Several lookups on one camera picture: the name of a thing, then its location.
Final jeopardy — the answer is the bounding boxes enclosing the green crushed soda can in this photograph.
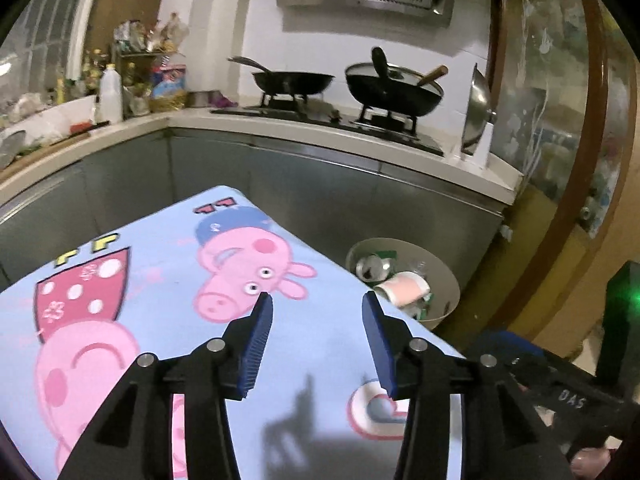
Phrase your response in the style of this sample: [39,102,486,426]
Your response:
[355,252,396,284]

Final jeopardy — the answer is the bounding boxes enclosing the clear plastic water bottle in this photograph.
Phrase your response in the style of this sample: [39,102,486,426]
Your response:
[399,254,436,281]

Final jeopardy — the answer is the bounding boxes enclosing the beige trash bin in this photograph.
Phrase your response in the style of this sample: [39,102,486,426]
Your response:
[346,237,461,330]

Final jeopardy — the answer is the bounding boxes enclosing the operator hand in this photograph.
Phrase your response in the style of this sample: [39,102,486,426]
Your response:
[570,448,611,480]

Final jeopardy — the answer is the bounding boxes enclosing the cartoon pig tablecloth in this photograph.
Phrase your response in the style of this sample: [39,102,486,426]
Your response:
[1,186,408,479]

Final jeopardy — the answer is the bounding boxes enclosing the grey base cabinets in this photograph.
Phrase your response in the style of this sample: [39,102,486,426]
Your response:
[1,128,503,285]

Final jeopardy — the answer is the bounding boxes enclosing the black gas stove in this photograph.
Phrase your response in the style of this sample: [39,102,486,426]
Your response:
[209,100,444,157]

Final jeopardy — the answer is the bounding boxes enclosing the steel wok lid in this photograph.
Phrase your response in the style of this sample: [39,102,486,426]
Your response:
[462,65,497,155]

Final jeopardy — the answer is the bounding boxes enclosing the black wok with lid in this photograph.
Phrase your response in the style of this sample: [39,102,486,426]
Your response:
[345,47,449,117]

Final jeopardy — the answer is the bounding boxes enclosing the small steel bowl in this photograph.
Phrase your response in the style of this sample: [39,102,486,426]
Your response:
[186,91,210,108]

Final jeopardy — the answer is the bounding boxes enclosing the black frying pan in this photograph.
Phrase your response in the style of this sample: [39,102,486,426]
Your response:
[228,56,334,96]

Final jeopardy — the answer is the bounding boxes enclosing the large cooking oil bottle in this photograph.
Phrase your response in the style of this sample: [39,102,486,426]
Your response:
[149,52,188,113]

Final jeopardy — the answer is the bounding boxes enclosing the white plastic jug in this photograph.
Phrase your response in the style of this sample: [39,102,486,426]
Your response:
[99,64,124,125]

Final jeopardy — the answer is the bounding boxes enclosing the wooden cutting board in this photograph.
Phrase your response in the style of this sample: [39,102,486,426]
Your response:
[0,132,90,183]

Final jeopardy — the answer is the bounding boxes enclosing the round metal strainer lid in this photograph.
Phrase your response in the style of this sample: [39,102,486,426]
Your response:
[0,130,26,170]

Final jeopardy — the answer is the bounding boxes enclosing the barred window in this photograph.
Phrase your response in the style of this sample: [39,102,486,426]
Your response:
[1,0,93,108]

